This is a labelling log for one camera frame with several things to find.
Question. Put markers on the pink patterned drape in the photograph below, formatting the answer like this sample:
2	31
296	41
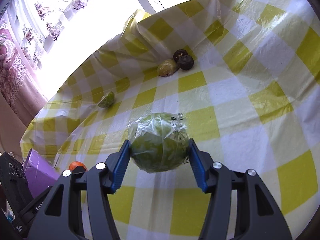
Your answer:
17	78

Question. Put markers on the wrapped yellow fruit far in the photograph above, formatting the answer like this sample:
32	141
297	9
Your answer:
167	68

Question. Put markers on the green cabbage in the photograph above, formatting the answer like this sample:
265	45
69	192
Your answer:
159	141

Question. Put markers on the dark fruit front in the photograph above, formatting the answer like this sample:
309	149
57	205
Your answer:
185	62

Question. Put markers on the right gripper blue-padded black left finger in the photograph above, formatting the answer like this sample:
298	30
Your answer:
60	214

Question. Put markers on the purple-edged cardboard box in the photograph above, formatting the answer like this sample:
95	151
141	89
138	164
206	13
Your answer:
39	173

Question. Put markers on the dark fruit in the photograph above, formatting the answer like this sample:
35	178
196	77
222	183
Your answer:
179	53
185	62

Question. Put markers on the floral sheer curtain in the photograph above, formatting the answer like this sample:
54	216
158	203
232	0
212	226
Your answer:
57	35

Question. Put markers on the small orange tangerine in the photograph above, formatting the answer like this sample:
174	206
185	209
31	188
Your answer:
76	164

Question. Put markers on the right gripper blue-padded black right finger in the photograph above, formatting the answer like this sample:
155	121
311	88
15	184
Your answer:
257	214

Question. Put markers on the green lime wedge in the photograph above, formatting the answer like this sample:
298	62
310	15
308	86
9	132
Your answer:
107	100

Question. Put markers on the yellow white checkered tablecloth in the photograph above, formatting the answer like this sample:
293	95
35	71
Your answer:
251	99

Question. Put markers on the dark fruit rear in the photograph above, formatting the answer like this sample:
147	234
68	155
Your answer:
179	53

